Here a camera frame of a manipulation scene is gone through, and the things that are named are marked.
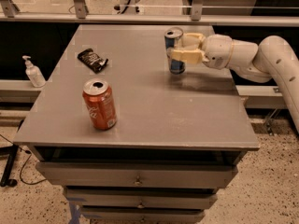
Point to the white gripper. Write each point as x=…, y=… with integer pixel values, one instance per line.
x=217, y=50

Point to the blue silver redbull can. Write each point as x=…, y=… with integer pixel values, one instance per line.
x=171, y=38

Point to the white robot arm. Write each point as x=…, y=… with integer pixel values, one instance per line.
x=273, y=59

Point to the orange soda can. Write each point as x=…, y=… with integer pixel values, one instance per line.
x=99, y=101

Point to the grey metal railing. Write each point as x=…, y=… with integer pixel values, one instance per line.
x=200, y=12

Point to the black snack packet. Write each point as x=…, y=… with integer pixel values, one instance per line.
x=92, y=60

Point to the grey drawer cabinet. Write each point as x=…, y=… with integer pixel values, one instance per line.
x=196, y=118

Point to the top grey drawer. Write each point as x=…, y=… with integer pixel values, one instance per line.
x=137, y=175

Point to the grey drawer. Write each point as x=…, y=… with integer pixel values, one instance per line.
x=140, y=198
x=143, y=215
x=137, y=175

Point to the white pump dispenser bottle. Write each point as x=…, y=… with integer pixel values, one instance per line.
x=33, y=73

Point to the middle grey drawer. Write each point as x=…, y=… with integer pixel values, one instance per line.
x=140, y=198

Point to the bottom grey drawer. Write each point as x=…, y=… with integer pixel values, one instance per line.
x=143, y=215

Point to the black stand leg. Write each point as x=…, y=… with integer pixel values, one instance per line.
x=10, y=153

